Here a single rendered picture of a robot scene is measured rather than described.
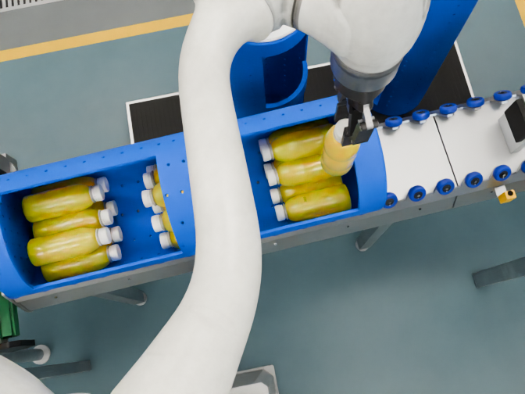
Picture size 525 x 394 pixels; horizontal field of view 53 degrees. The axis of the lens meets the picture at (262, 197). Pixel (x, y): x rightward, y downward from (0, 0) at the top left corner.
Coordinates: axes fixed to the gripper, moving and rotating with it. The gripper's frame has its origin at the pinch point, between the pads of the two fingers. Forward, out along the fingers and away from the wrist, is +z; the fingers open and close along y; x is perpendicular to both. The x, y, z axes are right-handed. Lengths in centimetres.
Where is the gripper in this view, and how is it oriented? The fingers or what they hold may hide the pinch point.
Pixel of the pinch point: (348, 123)
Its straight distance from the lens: 91.2
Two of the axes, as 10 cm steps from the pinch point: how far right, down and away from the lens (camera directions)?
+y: -2.3, -9.4, 2.6
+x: -9.7, 2.4, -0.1
